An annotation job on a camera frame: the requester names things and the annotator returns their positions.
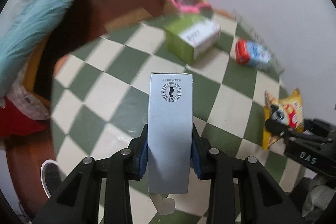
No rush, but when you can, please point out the red bed sheet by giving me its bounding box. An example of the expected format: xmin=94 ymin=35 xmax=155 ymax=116
xmin=0 ymin=97 xmax=50 ymax=139

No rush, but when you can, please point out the pink plastic hanger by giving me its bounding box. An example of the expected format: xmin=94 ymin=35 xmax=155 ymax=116
xmin=163 ymin=0 xmax=212 ymax=14

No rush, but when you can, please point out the light blue duvet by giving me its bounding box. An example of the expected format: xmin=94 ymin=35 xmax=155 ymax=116
xmin=1 ymin=0 xmax=74 ymax=97

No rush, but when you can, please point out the yellow panda snack bag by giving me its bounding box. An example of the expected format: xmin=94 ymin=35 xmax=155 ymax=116
xmin=261 ymin=88 xmax=305 ymax=151

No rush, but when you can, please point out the grey white long box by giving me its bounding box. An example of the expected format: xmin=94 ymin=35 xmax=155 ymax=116
xmin=147 ymin=73 xmax=193 ymax=194

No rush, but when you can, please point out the green white checkered mat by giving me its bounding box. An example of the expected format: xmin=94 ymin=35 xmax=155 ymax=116
xmin=51 ymin=13 xmax=313 ymax=223

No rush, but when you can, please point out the white round trash bin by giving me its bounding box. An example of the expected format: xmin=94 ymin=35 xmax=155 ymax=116
xmin=40 ymin=159 xmax=62 ymax=198

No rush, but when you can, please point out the patterned grey pink bedsheet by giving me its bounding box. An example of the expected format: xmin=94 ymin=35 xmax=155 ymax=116
xmin=6 ymin=64 xmax=50 ymax=121

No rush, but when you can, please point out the green white tissue box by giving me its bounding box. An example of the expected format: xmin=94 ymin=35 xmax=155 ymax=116
xmin=165 ymin=14 xmax=222 ymax=65

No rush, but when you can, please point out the red blue milk carton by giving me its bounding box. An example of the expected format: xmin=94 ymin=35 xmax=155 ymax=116
xmin=235 ymin=39 xmax=272 ymax=71

